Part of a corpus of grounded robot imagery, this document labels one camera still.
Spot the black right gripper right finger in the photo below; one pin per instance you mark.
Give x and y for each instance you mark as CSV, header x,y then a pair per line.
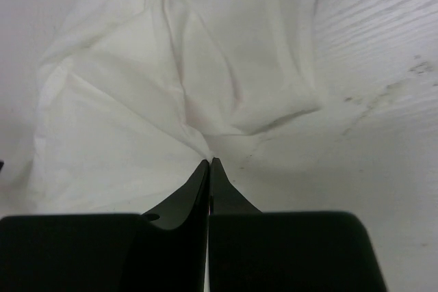
x,y
250,250

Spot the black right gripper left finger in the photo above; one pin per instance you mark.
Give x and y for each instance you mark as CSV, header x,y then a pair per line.
x,y
163,249

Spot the white tank top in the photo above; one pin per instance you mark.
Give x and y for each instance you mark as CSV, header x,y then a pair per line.
x,y
130,90

